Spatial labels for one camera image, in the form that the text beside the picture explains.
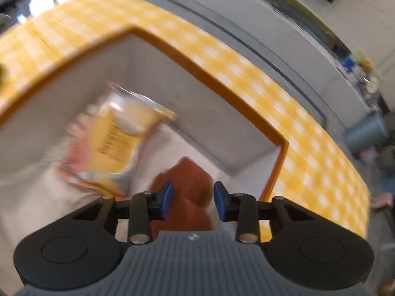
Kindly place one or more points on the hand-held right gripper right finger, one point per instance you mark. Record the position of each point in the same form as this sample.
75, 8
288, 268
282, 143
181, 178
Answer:
219, 202

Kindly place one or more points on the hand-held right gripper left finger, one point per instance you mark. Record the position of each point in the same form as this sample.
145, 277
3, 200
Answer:
166, 199

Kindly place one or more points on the brown plush toy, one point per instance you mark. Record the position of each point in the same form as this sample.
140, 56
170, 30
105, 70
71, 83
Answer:
188, 185

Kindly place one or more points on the yellow snack packet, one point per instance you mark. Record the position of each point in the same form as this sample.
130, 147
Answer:
114, 141

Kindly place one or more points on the white storage box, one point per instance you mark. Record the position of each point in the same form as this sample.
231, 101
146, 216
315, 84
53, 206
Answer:
197, 114

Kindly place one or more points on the yellow checkered tablecloth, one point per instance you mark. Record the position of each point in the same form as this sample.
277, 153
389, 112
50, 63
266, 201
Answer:
247, 74

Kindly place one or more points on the small woven bag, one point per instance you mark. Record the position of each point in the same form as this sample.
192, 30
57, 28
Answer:
369, 156

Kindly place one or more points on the grey metal trash can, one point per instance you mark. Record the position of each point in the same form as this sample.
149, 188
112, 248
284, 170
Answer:
365, 132

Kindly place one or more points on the white marble television console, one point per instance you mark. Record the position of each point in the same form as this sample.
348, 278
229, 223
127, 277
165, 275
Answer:
308, 55

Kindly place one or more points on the small teddy bear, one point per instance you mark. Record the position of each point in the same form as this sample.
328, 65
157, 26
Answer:
366, 63

